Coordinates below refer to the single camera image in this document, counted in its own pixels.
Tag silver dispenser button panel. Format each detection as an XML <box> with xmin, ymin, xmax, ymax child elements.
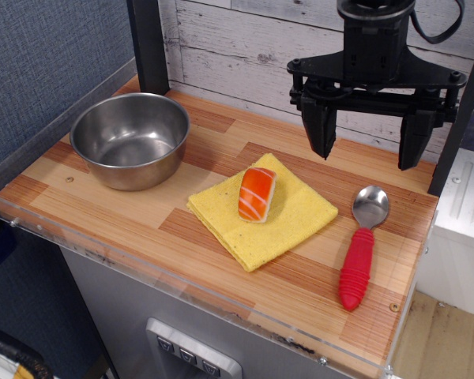
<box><xmin>145</xmin><ymin>317</ymin><xmax>243</xmax><ymax>378</ymax></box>

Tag orange white salmon sushi toy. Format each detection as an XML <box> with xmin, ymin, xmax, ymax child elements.
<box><xmin>238</xmin><ymin>167</ymin><xmax>277</xmax><ymax>223</ymax></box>

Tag yellow folded cloth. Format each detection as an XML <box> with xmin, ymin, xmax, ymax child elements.
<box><xmin>187</xmin><ymin>153</ymin><xmax>338</xmax><ymax>272</ymax></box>

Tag black yellow cable bundle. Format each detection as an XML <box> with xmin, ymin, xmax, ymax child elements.
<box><xmin>0</xmin><ymin>330</ymin><xmax>55</xmax><ymax>379</ymax></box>

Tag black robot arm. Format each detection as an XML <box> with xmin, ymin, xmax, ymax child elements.
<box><xmin>287</xmin><ymin>1</ymin><xmax>467</xmax><ymax>171</ymax></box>

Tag stainless steel bowl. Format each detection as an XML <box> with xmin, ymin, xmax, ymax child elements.
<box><xmin>70</xmin><ymin>92</ymin><xmax>190</xmax><ymax>191</ymax></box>

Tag dark frame post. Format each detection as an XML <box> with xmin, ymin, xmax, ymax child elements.
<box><xmin>126</xmin><ymin>0</ymin><xmax>170</xmax><ymax>95</ymax></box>
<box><xmin>427</xmin><ymin>63</ymin><xmax>474</xmax><ymax>197</ymax></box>

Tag red handled metal spoon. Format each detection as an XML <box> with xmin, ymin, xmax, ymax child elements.
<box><xmin>339</xmin><ymin>186</ymin><xmax>389</xmax><ymax>311</ymax></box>

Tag clear acrylic table guard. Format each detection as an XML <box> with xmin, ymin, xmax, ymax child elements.
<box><xmin>0</xmin><ymin>57</ymin><xmax>439</xmax><ymax>379</ymax></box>

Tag white aluminium box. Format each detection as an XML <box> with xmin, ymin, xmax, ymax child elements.
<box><xmin>416</xmin><ymin>148</ymin><xmax>474</xmax><ymax>314</ymax></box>

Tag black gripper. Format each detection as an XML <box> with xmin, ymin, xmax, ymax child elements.
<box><xmin>287</xmin><ymin>9</ymin><xmax>467</xmax><ymax>171</ymax></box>

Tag dark right frame post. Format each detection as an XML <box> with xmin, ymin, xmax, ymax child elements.
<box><xmin>427</xmin><ymin>63</ymin><xmax>474</xmax><ymax>197</ymax></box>

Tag black flat cable loop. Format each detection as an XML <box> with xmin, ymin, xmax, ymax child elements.
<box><xmin>409</xmin><ymin>0</ymin><xmax>465</xmax><ymax>46</ymax></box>

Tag dark left frame post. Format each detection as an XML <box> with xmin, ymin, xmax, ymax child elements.
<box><xmin>126</xmin><ymin>0</ymin><xmax>170</xmax><ymax>95</ymax></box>

